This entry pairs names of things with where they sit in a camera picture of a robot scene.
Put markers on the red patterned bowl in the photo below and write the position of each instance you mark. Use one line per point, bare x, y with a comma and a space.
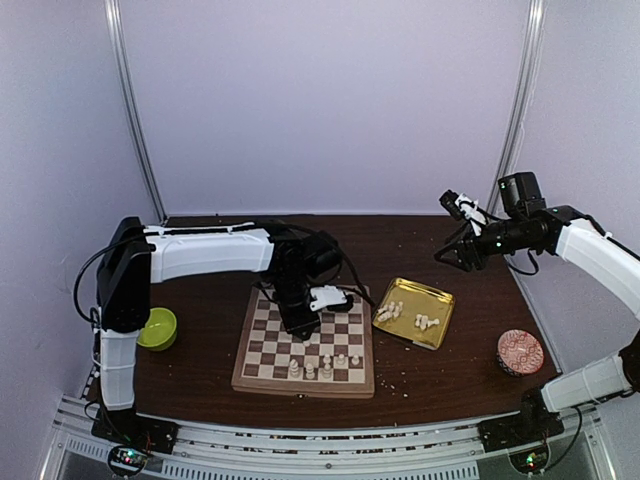
519, 353

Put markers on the right green circuit board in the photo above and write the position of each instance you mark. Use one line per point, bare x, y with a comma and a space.
530, 461

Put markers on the white chess bishop piece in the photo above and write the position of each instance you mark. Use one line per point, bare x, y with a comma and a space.
327, 372

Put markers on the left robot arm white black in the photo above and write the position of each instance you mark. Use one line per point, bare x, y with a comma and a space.
288, 258

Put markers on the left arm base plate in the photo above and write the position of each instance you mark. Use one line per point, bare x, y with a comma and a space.
142, 433

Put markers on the wooden chessboard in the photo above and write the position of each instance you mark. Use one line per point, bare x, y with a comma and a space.
265, 350

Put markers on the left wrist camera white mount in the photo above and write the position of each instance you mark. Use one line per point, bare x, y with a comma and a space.
338, 299

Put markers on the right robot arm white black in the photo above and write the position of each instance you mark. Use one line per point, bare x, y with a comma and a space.
565, 232

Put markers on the pile of white pawns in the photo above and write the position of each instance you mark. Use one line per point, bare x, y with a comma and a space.
389, 311

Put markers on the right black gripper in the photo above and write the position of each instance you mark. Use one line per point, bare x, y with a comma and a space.
464, 244

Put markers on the aluminium corner post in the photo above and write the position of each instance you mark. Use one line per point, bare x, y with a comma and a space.
117, 38
529, 65

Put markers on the right aluminium corner post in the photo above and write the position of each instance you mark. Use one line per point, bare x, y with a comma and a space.
529, 65

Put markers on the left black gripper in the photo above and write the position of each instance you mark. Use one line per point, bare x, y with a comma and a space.
302, 328

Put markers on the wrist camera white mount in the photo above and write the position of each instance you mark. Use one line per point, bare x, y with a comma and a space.
338, 299
461, 207

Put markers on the gold metal tray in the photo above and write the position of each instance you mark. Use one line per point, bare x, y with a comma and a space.
418, 299

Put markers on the left aluminium corner post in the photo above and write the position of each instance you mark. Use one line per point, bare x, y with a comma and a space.
117, 38

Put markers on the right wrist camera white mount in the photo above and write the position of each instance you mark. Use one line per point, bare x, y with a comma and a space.
461, 207

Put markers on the green circuit board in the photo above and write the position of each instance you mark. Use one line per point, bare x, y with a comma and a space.
126, 461
530, 461

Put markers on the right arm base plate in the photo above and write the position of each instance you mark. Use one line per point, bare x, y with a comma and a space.
516, 430

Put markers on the left green circuit board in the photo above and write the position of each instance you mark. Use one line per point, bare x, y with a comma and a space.
126, 461

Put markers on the pile of white chess pieces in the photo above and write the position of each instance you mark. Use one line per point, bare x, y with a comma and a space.
423, 322

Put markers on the green bowl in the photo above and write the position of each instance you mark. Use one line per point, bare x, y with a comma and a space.
160, 330

